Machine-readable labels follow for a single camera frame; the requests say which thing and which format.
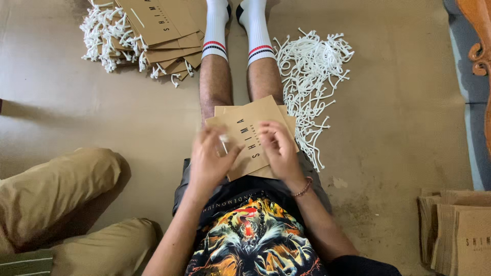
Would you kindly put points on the carved wooden furniture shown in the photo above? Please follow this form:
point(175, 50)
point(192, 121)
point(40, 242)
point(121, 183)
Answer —
point(479, 42)

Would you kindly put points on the green striped cloth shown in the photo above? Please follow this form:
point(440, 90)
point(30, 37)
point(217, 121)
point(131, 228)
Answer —
point(25, 264)

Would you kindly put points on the person's right hand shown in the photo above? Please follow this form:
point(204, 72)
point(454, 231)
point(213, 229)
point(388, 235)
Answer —
point(285, 157)

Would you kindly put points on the person's left leg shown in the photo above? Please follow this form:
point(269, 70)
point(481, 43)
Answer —
point(214, 86)

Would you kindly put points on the person's striped white sock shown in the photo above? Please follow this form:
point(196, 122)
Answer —
point(257, 34)
point(215, 30)

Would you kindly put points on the person's right striped white sock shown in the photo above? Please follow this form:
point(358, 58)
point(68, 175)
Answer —
point(257, 34)

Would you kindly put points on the person's right fingers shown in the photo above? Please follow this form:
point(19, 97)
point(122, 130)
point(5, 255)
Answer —
point(270, 134)

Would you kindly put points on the person's right leg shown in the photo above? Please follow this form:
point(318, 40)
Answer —
point(264, 80)

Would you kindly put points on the dark grey shorts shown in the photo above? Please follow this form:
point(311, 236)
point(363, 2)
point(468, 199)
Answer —
point(318, 180)

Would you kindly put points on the blue grey cushion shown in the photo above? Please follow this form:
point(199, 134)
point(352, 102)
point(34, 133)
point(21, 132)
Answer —
point(473, 115)

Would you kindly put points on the brown printed paper bag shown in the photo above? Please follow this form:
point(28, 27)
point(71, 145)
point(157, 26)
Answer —
point(249, 126)

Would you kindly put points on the person's left hand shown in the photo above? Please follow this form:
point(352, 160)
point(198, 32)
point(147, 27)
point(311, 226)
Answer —
point(205, 168)

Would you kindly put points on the black graphic t-shirt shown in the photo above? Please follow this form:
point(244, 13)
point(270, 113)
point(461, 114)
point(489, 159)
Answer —
point(253, 237)

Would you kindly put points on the person's left striped white sock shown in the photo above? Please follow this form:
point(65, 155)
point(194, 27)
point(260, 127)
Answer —
point(215, 30)

